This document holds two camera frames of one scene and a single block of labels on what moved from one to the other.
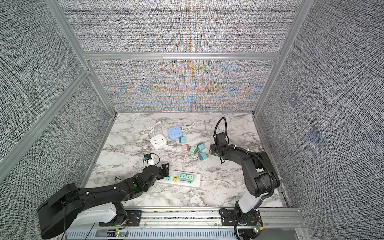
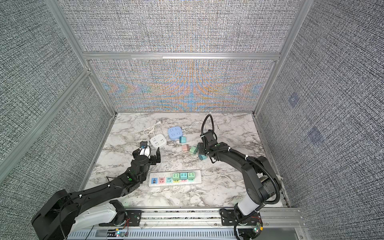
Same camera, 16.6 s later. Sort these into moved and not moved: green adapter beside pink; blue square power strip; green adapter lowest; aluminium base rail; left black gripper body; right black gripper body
Moved: left black gripper body; right black gripper body; green adapter lowest
Not moved: blue square power strip; green adapter beside pink; aluminium base rail
